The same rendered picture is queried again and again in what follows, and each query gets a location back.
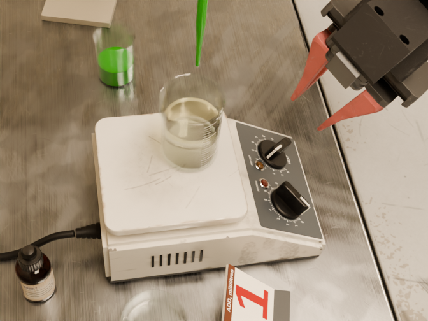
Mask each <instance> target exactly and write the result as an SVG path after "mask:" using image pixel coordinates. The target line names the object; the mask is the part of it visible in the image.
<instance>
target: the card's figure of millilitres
mask: <svg viewBox="0 0 428 321"><path fill-rule="evenodd" d="M269 299H270V289H269V288H267V287H265V286H263V285H262V284H260V283H258V282H256V281H255V280H253V279H251V278H249V277H247V276H245V275H244V274H242V273H240V272H238V271H236V270H235V277H234V293H233V302H232V319H231V321H269Z"/></svg>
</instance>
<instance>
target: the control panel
mask: <svg viewBox="0 0 428 321"><path fill-rule="evenodd" d="M236 128H237V132H238V137H239V142H240V145H241V149H242V152H243V157H244V160H245V165H246V170H247V173H248V178H249V181H250V186H251V189H252V194H253V198H254V201H255V207H256V210H257V214H258V218H259V222H260V225H261V227H265V228H268V229H274V230H277V231H283V232H289V233H293V234H298V235H302V236H308V237H312V238H318V239H323V237H322V233H321V231H320V227H319V224H318V220H317V216H316V214H315V210H314V207H313V203H312V201H311V197H310V193H309V190H308V187H307V184H306V180H305V177H304V174H303V170H302V167H301V163H300V161H299V157H298V154H297V150H296V146H295V144H294V140H293V139H292V138H289V139H290V140H291V142H292V144H291V145H290V146H289V147H288V148H287V149H286V150H285V151H284V152H285V155H286V158H287V163H286V165H285V166H284V167H283V168H281V169H275V168H272V167H271V166H269V165H268V164H266V163H265V162H264V161H263V159H262V158H261V156H260V154H259V151H258V146H259V143H260V142H261V141H263V140H270V141H273V142H275V143H277V142H279V141H281V140H282V139H283V138H285V137H286V136H282V135H279V134H275V133H272V132H269V131H265V130H262V129H258V128H256V127H252V126H249V125H245V124H241V123H239V122H236ZM257 162H262V163H263V165H264V167H263V169H260V168H259V167H258V166H257ZM263 179H265V180H267V182H268V186H267V187H265V186H263V184H262V183H261V180H263ZM284 181H288V182H289V183H290V184H291V185H292V186H293V187H294V188H295V189H296V190H297V191H298V192H299V193H300V194H301V195H302V196H303V197H304V198H305V200H307V202H308V203H309V205H310V208H309V209H308V210H307V211H305V212H304V213H303V214H302V215H299V216H298V217H297V218H296V219H294V220H290V219H287V218H285V217H283V216H281V215H280V214H279V213H278V212H277V211H276V209H275V207H274V206H273V204H272V201H271V194H272V192H273V191H274V190H275V189H276V188H278V187H279V186H280V185H281V184H282V183H283V182H284Z"/></svg>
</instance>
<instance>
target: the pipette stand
mask: <svg viewBox="0 0 428 321"><path fill-rule="evenodd" d="M116 3H117V0H46V2H45V5H44V8H43V11H42V13H41V19H42V20H46V21H51V22H62V23H68V24H78V25H89V26H95V27H97V26H98V25H99V24H102V23H103V22H107V21H110V20H112V18H113V14H114V11H115V7H116Z"/></svg>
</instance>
